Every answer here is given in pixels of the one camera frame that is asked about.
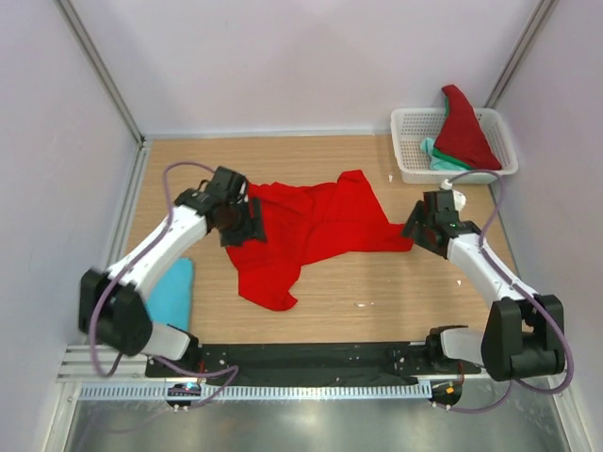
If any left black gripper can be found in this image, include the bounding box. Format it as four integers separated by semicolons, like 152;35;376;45
220;197;267;247

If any bright red t shirt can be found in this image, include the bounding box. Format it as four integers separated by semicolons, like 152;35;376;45
226;169;414;312

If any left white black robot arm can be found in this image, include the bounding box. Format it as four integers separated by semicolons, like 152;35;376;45
78;166;267;379

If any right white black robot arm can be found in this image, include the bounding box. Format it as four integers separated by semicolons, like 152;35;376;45
401;189;566;381

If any mint t shirt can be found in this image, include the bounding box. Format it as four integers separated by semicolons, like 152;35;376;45
420;137;465;172

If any folded light blue t shirt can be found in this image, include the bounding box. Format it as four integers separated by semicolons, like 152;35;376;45
145;258;195;331

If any dark red t shirt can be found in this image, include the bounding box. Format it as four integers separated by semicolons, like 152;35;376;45
433;85;502;170

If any white plastic basket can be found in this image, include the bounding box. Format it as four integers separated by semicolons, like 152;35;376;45
390;107;518;185

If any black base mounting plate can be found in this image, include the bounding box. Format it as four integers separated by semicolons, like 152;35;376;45
144;342;482;388

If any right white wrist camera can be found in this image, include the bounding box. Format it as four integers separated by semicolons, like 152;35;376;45
440;179;466;212

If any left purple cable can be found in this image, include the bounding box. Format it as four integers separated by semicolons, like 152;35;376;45
87;161;239;415

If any white slotted cable duct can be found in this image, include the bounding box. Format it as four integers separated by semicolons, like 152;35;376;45
78;381;432;403

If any aluminium front rail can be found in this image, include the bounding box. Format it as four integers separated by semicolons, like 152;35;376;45
56;339;574;383

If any left aluminium corner post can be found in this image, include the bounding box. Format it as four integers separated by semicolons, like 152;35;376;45
55;0;144;147

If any aluminium corner post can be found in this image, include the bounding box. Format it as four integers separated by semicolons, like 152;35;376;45
55;0;144;147
484;0;560;109

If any right aluminium corner post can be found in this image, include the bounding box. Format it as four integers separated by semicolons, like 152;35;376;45
484;0;560;109

